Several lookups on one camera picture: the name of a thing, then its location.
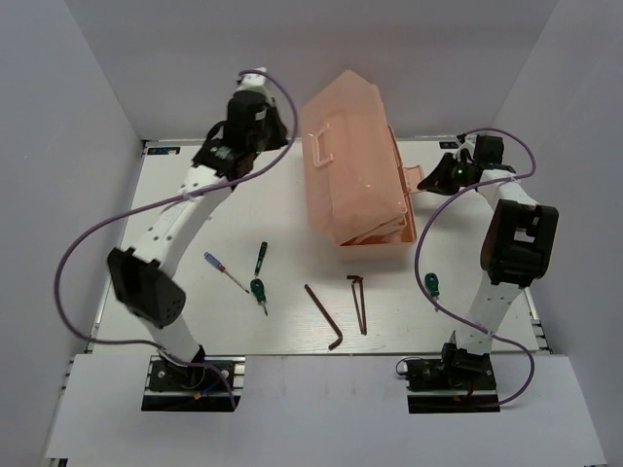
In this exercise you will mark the long brown hex key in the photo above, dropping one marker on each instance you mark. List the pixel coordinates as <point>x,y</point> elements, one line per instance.
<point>328,318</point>

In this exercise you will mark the black green slim screwdriver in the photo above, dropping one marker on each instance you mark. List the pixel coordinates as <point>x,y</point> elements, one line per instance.
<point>260,258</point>

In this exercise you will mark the green stubby screwdriver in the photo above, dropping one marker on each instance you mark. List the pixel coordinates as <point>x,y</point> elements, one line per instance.
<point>431,282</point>
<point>257,289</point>

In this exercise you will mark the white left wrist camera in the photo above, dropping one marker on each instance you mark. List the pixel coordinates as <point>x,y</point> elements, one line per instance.
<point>255,81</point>

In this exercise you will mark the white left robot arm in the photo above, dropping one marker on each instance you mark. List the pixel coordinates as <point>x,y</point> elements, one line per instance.
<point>143,274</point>

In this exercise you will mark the thick brown hex key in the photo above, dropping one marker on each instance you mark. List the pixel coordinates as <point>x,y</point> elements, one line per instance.
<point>357,289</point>

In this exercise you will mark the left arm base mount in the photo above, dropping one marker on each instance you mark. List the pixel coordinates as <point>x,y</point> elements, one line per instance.
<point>169,389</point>

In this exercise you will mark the blue red handled screwdriver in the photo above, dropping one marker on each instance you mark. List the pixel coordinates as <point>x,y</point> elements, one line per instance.
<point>215,263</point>

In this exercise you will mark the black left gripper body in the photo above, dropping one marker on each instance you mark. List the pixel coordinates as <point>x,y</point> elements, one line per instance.
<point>274,135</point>

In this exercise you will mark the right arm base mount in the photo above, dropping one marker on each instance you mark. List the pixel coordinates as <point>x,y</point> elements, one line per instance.
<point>435,386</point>

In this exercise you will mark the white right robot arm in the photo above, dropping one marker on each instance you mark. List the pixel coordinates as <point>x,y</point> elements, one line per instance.
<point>517,247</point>

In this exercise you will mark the pink plastic toolbox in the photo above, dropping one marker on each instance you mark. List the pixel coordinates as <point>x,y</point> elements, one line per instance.
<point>358,191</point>

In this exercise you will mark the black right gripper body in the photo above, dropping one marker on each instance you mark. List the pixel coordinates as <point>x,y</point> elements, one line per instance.
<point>458,170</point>

